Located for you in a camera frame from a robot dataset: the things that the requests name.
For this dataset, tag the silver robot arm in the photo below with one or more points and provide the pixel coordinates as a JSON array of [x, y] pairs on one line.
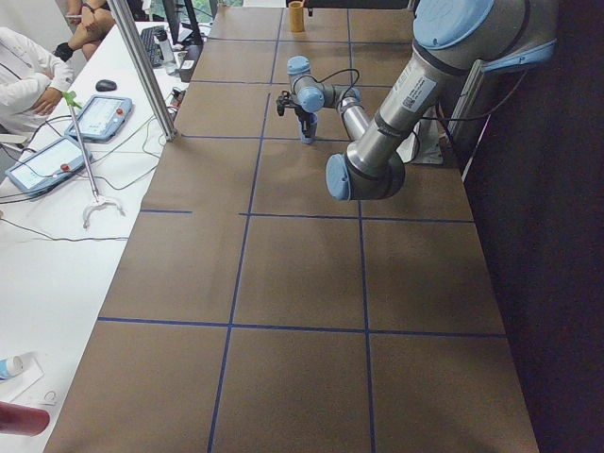
[[448, 38]]

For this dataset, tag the near teach pendant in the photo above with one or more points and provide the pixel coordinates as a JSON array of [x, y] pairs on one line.
[[46, 169]]

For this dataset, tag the red cylinder bottle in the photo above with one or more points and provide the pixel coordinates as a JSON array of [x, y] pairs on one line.
[[23, 420]]

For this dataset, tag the clear water bottle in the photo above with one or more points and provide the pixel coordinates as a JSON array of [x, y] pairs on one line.
[[167, 54]]

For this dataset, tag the tan bamboo cup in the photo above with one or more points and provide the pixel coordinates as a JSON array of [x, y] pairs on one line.
[[296, 16]]

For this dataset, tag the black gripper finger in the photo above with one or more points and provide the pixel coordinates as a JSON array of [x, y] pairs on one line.
[[305, 127]]

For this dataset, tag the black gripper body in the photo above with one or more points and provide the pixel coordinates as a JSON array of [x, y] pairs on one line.
[[306, 118]]

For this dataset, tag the far teach pendant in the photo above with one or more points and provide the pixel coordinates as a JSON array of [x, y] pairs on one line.
[[102, 116]]

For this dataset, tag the white mounting column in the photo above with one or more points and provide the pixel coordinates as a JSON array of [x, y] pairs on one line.
[[423, 145]]

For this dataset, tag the reacher grabber tool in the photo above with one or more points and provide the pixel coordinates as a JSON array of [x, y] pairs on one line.
[[99, 201]]

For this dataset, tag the white blue tube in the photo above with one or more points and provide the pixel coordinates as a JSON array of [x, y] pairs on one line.
[[11, 367]]

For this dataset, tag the black computer mouse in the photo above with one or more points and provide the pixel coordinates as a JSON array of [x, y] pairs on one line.
[[105, 85]]

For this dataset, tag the teach pendant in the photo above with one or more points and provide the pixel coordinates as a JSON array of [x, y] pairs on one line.
[[46, 169], [102, 116]]

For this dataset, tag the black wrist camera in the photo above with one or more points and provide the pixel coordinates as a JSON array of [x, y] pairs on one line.
[[284, 101]]

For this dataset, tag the aluminium frame post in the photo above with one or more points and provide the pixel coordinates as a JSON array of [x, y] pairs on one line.
[[134, 45]]

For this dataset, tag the seated person in white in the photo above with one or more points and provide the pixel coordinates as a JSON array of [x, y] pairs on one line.
[[32, 83]]

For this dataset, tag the black keyboard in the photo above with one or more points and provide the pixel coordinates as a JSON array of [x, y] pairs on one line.
[[151, 47]]

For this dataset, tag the blue plastic cup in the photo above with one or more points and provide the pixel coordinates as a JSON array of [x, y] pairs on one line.
[[309, 140]]

